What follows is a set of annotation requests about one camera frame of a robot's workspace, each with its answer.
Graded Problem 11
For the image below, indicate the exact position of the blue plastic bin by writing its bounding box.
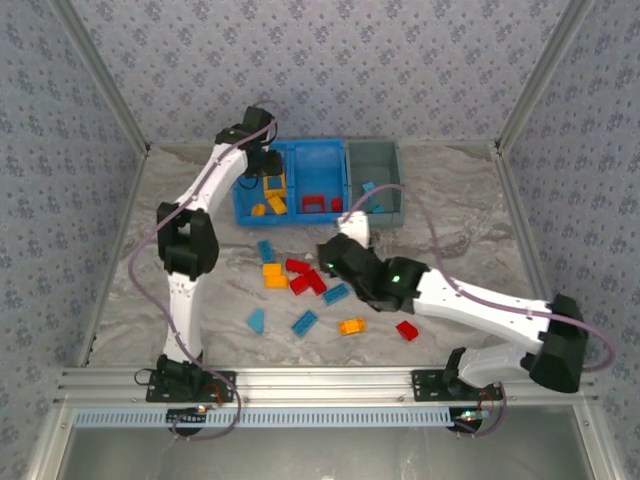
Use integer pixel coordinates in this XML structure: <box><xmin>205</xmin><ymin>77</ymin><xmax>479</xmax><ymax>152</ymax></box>
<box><xmin>288</xmin><ymin>139</ymin><xmax>350</xmax><ymax>226</ymax></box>
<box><xmin>232</xmin><ymin>140</ymin><xmax>293</xmax><ymax>227</ymax></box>

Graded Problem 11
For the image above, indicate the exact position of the grey plastic bin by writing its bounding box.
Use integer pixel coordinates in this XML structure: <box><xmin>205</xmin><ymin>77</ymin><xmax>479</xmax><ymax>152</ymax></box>
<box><xmin>346</xmin><ymin>139</ymin><xmax>405</xmax><ymax>229</ymax></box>

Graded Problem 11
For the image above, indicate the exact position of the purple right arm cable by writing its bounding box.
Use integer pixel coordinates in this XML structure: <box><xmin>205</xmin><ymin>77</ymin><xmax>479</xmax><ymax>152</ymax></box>
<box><xmin>347</xmin><ymin>183</ymin><xmax>617</xmax><ymax>439</ymax></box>

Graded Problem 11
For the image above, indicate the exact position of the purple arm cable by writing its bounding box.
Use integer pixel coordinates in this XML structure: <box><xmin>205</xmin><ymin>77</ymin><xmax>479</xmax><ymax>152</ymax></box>
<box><xmin>347</xmin><ymin>183</ymin><xmax>617</xmax><ymax>439</ymax></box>
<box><xmin>128</xmin><ymin>99</ymin><xmax>279</xmax><ymax>442</ymax></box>

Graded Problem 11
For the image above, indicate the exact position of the aluminium horizontal rail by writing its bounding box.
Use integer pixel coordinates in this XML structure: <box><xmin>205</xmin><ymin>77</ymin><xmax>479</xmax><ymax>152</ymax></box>
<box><xmin>54</xmin><ymin>367</ymin><xmax>600</xmax><ymax>405</ymax></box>

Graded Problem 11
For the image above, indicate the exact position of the aluminium side rail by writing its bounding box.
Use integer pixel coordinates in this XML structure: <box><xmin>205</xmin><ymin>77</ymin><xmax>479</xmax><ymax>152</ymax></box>
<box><xmin>77</xmin><ymin>144</ymin><xmax>151</xmax><ymax>369</ymax></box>
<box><xmin>492</xmin><ymin>142</ymin><xmax>554</xmax><ymax>306</ymax></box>

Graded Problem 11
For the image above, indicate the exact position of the slotted light cable duct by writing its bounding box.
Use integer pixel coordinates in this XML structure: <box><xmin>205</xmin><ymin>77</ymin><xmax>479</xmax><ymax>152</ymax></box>
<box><xmin>73</xmin><ymin>406</ymin><xmax>457</xmax><ymax>430</ymax></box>

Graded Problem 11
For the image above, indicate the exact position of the black controller board mount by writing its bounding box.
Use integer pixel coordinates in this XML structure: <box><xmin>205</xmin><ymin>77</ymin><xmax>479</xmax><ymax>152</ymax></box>
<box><xmin>166</xmin><ymin>405</ymin><xmax>210</xmax><ymax>437</ymax></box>
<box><xmin>449</xmin><ymin>407</ymin><xmax>485</xmax><ymax>435</ymax></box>

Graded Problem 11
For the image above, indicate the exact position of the aluminium frame post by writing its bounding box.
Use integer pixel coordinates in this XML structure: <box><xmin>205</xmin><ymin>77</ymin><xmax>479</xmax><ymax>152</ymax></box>
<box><xmin>493</xmin><ymin>0</ymin><xmax>600</xmax><ymax>151</ymax></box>
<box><xmin>49</xmin><ymin>0</ymin><xmax>151</xmax><ymax>157</ymax></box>

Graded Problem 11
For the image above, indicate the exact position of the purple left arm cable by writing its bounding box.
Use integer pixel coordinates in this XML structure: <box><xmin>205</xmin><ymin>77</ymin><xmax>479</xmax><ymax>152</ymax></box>
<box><xmin>128</xmin><ymin>99</ymin><xmax>279</xmax><ymax>442</ymax></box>

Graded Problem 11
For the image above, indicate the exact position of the aluminium frame leg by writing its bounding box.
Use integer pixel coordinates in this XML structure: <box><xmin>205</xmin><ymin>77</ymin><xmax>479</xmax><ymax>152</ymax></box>
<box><xmin>572</xmin><ymin>403</ymin><xmax>624</xmax><ymax>480</ymax></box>
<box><xmin>22</xmin><ymin>403</ymin><xmax>76</xmax><ymax>480</ymax></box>

